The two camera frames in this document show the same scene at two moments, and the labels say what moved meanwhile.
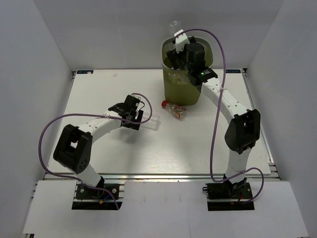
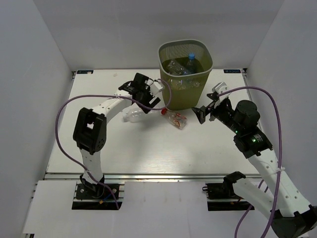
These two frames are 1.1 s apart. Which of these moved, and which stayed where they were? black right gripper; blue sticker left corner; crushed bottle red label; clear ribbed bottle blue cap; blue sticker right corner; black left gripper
Moved: crushed bottle red label; black right gripper; black left gripper; clear ribbed bottle blue cap
Stayed: blue sticker left corner; blue sticker right corner
